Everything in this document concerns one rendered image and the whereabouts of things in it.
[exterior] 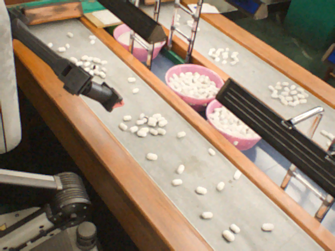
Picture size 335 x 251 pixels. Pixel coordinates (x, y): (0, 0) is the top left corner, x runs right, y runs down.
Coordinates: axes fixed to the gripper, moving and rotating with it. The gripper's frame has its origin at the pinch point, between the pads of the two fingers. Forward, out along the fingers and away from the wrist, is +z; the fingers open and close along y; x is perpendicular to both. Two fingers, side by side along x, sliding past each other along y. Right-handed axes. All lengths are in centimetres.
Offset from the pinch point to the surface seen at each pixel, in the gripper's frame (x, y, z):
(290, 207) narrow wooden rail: -10, -61, 27
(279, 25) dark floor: -114, 130, 277
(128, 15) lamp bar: -25.9, 22.5, -2.0
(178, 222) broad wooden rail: 12.5, -46.3, -0.7
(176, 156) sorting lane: 2.8, -22.2, 15.5
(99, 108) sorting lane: 9.8, 14.2, 7.5
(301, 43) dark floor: -108, 92, 269
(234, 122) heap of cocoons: -18.5, -17.8, 42.7
